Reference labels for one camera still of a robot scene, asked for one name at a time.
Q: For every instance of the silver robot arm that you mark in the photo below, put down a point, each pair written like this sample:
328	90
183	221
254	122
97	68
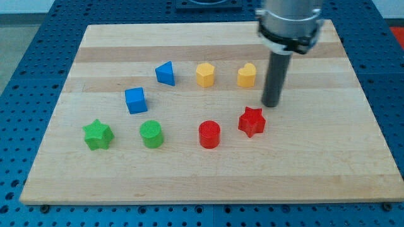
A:
288	26

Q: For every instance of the yellow hexagon block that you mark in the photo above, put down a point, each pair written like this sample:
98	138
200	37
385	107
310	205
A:
205	75

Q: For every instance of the red star block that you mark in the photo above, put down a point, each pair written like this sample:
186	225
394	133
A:
252	121

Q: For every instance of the green star block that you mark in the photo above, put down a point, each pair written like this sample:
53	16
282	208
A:
98	135

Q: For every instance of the red cylinder block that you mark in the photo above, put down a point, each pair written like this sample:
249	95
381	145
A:
209	134

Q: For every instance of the wooden board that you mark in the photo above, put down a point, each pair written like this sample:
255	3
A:
320	144

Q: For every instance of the green cylinder block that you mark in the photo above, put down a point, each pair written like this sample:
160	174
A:
151	134

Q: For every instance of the blue triangle block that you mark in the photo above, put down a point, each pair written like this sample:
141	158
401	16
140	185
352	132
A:
165	74

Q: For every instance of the yellow heart block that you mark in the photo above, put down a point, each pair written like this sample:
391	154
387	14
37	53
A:
246	76

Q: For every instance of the blue cube block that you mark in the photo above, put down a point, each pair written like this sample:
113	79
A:
135	100

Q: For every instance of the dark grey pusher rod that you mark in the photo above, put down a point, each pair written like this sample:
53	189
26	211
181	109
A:
275	77

